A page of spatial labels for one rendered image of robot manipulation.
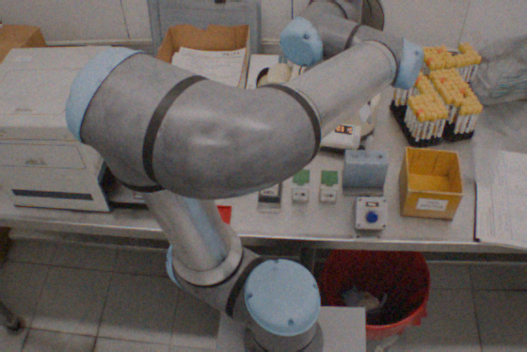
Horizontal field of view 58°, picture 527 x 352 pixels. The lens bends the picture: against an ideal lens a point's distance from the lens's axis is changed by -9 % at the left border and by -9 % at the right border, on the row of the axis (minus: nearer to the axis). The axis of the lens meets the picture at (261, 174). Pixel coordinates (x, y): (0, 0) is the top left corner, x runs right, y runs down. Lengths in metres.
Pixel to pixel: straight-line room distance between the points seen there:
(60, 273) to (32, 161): 1.17
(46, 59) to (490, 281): 1.85
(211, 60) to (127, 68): 1.02
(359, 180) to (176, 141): 0.83
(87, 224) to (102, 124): 0.78
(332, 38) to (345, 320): 0.54
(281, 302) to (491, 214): 0.66
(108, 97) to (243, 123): 0.14
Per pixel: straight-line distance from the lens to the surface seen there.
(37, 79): 1.23
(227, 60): 1.52
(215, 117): 0.45
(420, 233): 1.22
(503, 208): 1.32
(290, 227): 1.19
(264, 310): 0.79
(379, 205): 1.15
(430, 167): 1.30
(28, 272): 2.38
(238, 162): 0.46
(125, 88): 0.50
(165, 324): 2.07
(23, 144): 1.17
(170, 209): 0.64
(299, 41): 0.80
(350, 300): 1.84
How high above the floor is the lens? 1.86
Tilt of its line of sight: 50 degrees down
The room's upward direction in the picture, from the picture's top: 3 degrees counter-clockwise
